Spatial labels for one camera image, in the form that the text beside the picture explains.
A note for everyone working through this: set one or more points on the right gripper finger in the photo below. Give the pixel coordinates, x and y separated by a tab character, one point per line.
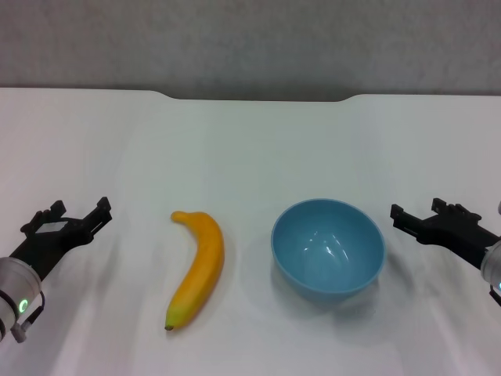
446	207
405	221

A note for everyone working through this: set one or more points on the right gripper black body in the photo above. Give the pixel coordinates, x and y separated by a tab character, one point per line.
458	235

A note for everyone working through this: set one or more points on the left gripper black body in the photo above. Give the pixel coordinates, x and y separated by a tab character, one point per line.
47	244

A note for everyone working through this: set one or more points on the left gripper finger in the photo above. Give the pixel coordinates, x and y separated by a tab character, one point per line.
98	217
57	207

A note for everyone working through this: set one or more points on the blue bowl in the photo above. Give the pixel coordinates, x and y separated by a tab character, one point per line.
328	254

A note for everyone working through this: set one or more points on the yellow banana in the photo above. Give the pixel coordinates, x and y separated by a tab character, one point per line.
201	258

